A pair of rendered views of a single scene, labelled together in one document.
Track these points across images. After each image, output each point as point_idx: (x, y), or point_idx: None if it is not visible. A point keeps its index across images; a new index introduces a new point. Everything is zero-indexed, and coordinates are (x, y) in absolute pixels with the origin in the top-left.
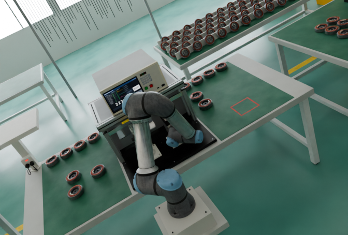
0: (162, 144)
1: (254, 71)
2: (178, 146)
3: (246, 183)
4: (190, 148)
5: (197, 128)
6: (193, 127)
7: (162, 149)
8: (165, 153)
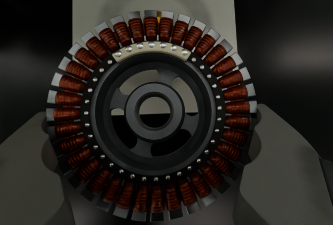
0: (27, 0)
1: None
2: (118, 119)
3: None
4: (185, 215)
5: (309, 45)
6: (291, 5)
7: (7, 59)
8: (2, 125)
